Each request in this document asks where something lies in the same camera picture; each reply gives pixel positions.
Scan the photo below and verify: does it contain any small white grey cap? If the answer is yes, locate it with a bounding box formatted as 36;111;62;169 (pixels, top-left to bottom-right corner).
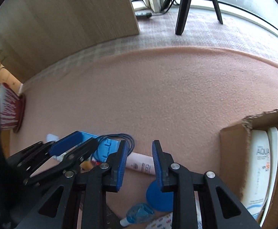
46;133;59;143

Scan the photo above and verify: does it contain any orange cartoon toy figure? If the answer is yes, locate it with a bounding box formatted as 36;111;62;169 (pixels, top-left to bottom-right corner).
80;160;101;172

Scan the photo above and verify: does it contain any blue round lid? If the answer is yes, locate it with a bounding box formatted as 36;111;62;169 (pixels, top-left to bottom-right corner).
146;180;174;212

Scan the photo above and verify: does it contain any blue card with cord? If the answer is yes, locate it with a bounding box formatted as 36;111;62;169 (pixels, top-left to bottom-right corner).
78;130;135;162

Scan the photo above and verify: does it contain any pink lotion bottle grey cap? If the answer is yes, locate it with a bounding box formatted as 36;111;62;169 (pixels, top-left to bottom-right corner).
126;152;155;175

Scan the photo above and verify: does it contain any white printed tissue pack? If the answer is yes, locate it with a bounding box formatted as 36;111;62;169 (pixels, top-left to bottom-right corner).
143;190;202;229

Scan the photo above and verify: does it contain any small blue liquid bottle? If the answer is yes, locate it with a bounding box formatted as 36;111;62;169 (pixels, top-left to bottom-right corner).
120;203;155;227

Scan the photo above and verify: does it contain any white Aqua sunscreen tube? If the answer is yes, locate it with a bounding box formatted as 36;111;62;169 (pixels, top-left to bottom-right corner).
241;130;271;219

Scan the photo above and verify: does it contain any white patterned tube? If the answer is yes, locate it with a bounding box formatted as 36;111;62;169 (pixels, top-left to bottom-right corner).
52;154;64;162

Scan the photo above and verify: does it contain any black card package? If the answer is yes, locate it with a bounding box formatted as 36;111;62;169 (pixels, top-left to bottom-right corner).
105;205;122;229

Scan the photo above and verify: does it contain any cardboard box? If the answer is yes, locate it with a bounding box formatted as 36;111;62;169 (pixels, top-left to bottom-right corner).
220;110;278;228

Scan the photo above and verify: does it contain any potted green plant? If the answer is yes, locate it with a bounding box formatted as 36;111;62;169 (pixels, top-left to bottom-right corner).
0;50;26;133

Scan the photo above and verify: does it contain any white massage stick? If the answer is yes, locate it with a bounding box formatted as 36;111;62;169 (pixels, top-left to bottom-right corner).
260;127;278;227

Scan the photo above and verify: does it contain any wooden board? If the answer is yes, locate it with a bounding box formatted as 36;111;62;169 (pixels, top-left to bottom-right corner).
0;0;139;82

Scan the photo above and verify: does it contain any black tripod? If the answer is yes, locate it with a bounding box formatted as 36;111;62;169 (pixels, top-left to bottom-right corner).
160;0;224;36

